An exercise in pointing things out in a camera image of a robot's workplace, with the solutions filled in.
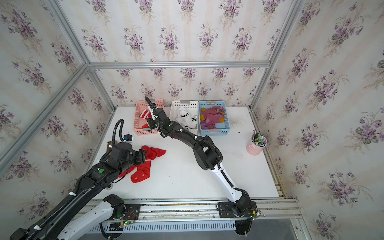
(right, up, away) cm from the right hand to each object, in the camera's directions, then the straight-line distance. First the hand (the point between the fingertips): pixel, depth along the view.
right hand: (151, 118), depth 94 cm
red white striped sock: (-10, +4, +21) cm, 23 cm away
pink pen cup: (+65, -14, -7) cm, 67 cm away
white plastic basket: (+26, +10, +24) cm, 37 cm away
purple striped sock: (+40, +2, +14) cm, 42 cm away
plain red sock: (+1, -22, -3) cm, 22 cm away
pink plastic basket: (-14, +11, +22) cm, 28 cm away
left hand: (0, -18, -17) cm, 25 cm away
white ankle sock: (+21, -1, +10) cm, 24 cm away
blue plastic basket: (+50, -9, +7) cm, 51 cm away
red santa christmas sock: (-8, -5, +12) cm, 15 cm away
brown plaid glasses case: (-28, -16, +2) cm, 32 cm away
